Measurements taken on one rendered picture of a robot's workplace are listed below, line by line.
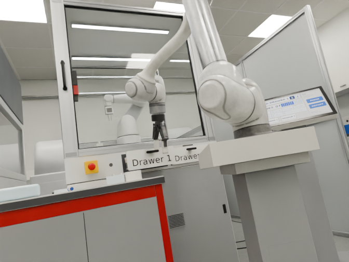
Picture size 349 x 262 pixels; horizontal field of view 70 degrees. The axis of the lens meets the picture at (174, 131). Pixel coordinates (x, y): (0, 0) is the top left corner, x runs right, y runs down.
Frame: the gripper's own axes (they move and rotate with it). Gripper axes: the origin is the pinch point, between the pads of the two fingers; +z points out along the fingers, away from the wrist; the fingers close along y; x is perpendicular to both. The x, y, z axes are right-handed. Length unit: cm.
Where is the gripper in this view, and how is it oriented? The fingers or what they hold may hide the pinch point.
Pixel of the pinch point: (161, 150)
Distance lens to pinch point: 140.5
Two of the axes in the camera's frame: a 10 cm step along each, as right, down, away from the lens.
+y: -3.9, 0.1, 9.2
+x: -9.2, 0.9, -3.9
